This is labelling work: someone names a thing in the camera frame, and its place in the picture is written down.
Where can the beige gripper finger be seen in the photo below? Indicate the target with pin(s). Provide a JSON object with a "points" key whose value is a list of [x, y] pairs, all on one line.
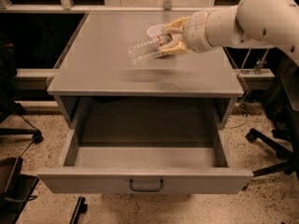
{"points": [[174, 48], [175, 27]]}

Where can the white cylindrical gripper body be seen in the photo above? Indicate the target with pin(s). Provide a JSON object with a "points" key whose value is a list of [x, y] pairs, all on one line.
{"points": [[195, 32]]}

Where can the clear plastic water bottle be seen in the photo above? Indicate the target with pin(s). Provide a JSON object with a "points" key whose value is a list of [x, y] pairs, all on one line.
{"points": [[148, 49]]}

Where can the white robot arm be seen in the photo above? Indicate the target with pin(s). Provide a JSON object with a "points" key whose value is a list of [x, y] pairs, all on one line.
{"points": [[249, 24]]}

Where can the grey cabinet with counter top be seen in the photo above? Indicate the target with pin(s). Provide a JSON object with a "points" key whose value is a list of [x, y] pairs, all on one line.
{"points": [[176, 91]]}

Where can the open grey top drawer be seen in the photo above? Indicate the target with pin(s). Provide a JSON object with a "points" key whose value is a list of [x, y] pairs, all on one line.
{"points": [[108, 144]]}

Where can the white ceramic bowl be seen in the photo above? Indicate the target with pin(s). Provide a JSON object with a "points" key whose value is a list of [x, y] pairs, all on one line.
{"points": [[155, 30]]}

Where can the metal diagonal rod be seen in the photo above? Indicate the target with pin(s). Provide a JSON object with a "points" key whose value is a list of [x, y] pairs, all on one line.
{"points": [[260, 63]]}

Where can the black office chair left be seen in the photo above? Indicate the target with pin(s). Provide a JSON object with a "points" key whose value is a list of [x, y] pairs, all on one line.
{"points": [[8, 105]]}

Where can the black bin lower left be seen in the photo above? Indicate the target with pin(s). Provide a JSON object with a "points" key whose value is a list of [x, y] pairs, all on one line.
{"points": [[16, 189]]}

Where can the black drawer handle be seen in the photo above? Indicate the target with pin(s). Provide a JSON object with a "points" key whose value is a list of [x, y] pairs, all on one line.
{"points": [[146, 185]]}

